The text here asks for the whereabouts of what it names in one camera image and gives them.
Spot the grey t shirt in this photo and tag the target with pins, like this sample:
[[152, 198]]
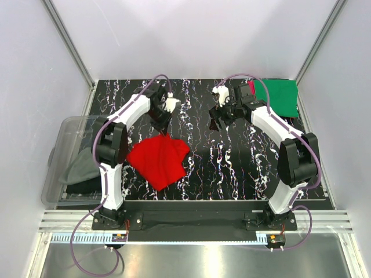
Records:
[[81, 169]]

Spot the clear plastic bin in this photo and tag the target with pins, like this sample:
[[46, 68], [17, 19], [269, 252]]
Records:
[[76, 133]]

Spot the pink folded t shirt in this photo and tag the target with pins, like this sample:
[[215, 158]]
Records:
[[251, 88]]

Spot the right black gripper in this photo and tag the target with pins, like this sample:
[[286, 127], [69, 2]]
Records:
[[216, 112]]

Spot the red t shirt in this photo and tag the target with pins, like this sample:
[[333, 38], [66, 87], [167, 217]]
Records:
[[159, 160]]

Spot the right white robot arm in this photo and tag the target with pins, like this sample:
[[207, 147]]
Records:
[[298, 158]]

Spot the black t shirt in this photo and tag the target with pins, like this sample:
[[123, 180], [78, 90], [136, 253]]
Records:
[[85, 187]]

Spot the green folded t shirt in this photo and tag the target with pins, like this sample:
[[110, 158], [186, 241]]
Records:
[[283, 96]]

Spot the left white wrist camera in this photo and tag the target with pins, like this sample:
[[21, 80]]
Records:
[[171, 103]]

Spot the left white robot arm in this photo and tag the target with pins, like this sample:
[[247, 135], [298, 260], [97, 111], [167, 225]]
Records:
[[110, 148]]

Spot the white slotted cable duct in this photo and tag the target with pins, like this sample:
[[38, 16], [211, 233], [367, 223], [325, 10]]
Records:
[[90, 238]]

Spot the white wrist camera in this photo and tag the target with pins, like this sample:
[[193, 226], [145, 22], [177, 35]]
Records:
[[222, 92], [171, 103]]

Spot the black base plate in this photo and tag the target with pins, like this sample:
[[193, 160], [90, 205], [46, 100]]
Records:
[[268, 217]]

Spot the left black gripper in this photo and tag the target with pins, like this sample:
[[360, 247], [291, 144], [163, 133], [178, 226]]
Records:
[[162, 126]]

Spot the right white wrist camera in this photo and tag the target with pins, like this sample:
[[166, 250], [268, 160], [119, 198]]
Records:
[[222, 92]]

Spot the aluminium frame rail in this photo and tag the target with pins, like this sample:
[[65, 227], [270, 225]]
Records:
[[321, 221]]

